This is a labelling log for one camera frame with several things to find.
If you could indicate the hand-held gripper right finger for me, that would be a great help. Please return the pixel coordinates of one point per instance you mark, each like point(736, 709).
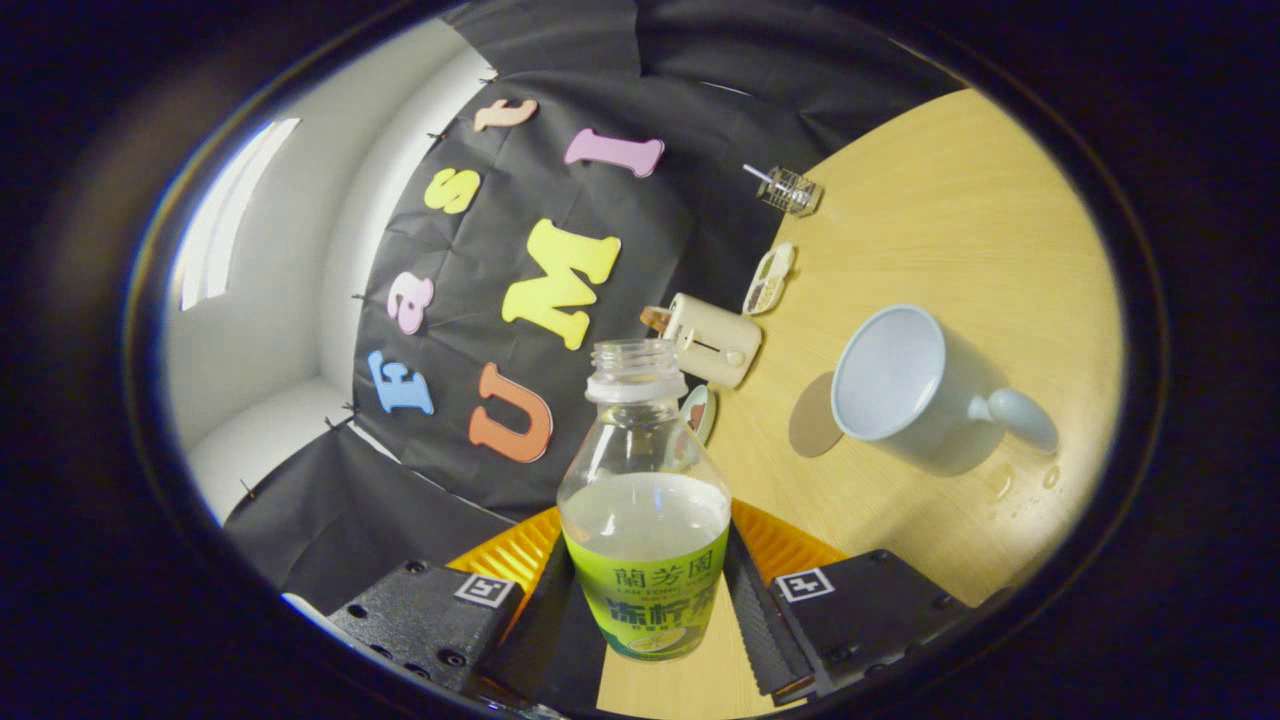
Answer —
point(870, 610)

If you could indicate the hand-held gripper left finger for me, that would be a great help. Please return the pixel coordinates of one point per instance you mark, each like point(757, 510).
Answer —
point(430, 620)

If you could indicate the round brown coaster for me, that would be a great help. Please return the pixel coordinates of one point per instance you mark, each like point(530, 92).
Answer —
point(812, 420)

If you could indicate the green label juice bottle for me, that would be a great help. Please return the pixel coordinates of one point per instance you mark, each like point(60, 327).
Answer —
point(645, 530)

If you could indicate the light blue cup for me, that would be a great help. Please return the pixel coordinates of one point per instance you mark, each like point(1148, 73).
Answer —
point(890, 370)

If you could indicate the pale green plate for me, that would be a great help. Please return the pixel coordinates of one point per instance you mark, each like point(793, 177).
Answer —
point(704, 430)

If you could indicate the brown toast piece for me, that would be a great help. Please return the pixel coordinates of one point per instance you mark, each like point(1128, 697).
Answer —
point(698, 407)

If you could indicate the cream toaster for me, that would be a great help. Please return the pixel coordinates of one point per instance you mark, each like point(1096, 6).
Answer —
point(715, 340)

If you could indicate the white divided dish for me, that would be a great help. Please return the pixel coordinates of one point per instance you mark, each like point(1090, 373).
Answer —
point(768, 280)

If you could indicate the bread slice in toaster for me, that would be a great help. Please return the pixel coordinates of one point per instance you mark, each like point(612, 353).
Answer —
point(655, 319)

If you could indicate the wooden table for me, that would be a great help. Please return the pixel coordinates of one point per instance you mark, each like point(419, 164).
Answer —
point(950, 200)

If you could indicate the white straw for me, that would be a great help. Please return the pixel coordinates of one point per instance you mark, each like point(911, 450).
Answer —
point(756, 173)

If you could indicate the black backdrop cloth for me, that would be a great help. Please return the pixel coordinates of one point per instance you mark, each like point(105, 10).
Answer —
point(690, 110)

